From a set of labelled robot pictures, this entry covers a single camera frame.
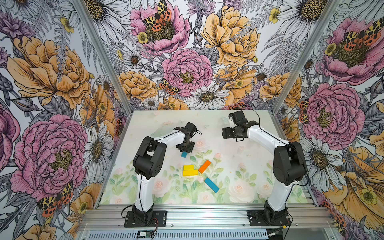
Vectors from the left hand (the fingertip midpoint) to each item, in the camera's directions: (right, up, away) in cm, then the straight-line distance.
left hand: (185, 152), depth 98 cm
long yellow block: (+2, -11, -8) cm, 14 cm away
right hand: (+28, +10, -2) cm, 30 cm away
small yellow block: (+3, -8, -6) cm, 10 cm away
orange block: (+12, -8, -6) cm, 16 cm away
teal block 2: (+15, -16, -13) cm, 25 cm away
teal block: (0, -1, -1) cm, 2 cm away
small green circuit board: (-17, -33, -27) cm, 46 cm away
